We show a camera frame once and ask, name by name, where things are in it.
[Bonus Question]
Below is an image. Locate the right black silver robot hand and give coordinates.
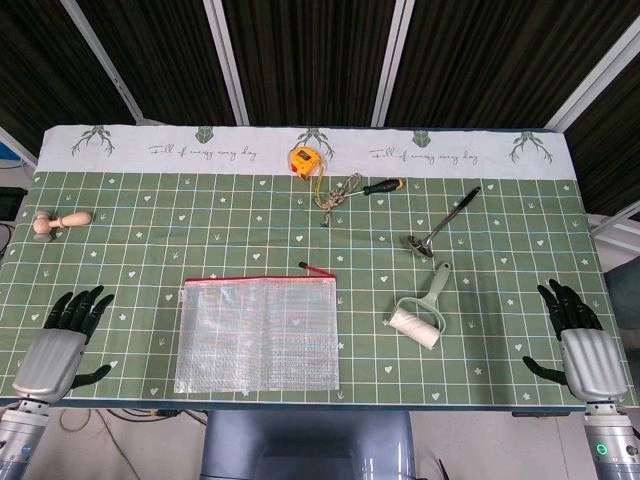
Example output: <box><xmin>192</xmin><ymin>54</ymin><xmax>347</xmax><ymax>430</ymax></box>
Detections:
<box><xmin>522</xmin><ymin>278</ymin><xmax>630</xmax><ymax>403</ymax></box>

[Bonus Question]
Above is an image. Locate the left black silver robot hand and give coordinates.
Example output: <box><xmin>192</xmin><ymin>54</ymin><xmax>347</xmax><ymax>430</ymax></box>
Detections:
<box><xmin>10</xmin><ymin>285</ymin><xmax>116</xmax><ymax>404</ymax></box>

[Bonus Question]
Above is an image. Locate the clear mesh zipper pouch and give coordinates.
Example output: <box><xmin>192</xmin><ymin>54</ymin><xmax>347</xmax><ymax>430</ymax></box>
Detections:
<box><xmin>173</xmin><ymin>261</ymin><xmax>342</xmax><ymax>394</ymax></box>

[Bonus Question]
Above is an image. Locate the wooden stamp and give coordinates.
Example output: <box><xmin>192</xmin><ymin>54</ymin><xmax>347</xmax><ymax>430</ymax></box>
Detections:
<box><xmin>32</xmin><ymin>210</ymin><xmax>95</xmax><ymax>245</ymax></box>

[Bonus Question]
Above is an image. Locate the green grid tablecloth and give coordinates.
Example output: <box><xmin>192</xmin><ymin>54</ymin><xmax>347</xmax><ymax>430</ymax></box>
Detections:
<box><xmin>0</xmin><ymin>124</ymin><xmax>640</xmax><ymax>409</ymax></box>

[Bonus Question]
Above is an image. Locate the black monitor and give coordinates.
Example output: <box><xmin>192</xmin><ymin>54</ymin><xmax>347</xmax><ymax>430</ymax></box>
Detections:
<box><xmin>0</xmin><ymin>186</ymin><xmax>27</xmax><ymax>220</ymax></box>

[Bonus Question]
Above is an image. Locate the green lint roller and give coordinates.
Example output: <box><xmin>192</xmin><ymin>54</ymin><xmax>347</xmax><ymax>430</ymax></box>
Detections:
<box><xmin>383</xmin><ymin>262</ymin><xmax>452</xmax><ymax>351</ymax></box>

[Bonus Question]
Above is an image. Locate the grey-blue robot torso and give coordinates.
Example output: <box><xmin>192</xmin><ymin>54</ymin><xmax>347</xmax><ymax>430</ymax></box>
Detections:
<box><xmin>199</xmin><ymin>409</ymin><xmax>416</xmax><ymax>480</ymax></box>

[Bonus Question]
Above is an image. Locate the yellow tape measure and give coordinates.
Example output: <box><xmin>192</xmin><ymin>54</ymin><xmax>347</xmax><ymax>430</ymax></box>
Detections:
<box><xmin>288</xmin><ymin>145</ymin><xmax>325</xmax><ymax>197</ymax></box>

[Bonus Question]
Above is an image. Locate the black floor cable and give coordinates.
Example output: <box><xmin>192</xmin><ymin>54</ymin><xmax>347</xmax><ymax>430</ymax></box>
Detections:
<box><xmin>58</xmin><ymin>408</ymin><xmax>201</xmax><ymax>480</ymax></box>

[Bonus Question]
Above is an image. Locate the metal ladle with black handle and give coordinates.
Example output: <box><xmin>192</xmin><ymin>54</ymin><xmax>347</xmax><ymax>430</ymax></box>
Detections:
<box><xmin>407</xmin><ymin>186</ymin><xmax>483</xmax><ymax>259</ymax></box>

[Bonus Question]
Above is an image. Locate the black handled screwdriver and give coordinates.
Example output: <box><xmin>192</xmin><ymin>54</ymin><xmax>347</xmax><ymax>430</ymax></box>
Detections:
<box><xmin>344</xmin><ymin>178</ymin><xmax>407</xmax><ymax>198</ymax></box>

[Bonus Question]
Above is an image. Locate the aluminium frame post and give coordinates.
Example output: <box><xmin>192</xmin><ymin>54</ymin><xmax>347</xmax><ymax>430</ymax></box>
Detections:
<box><xmin>543</xmin><ymin>18</ymin><xmax>640</xmax><ymax>134</ymax></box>
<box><xmin>368</xmin><ymin>0</ymin><xmax>414</xmax><ymax>127</ymax></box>
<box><xmin>63</xmin><ymin>0</ymin><xmax>151</xmax><ymax>126</ymax></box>
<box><xmin>202</xmin><ymin>0</ymin><xmax>251</xmax><ymax>126</ymax></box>

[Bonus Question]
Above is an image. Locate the braided beige rope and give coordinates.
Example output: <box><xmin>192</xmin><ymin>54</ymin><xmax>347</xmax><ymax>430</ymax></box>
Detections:
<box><xmin>313</xmin><ymin>172</ymin><xmax>364</xmax><ymax>229</ymax></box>

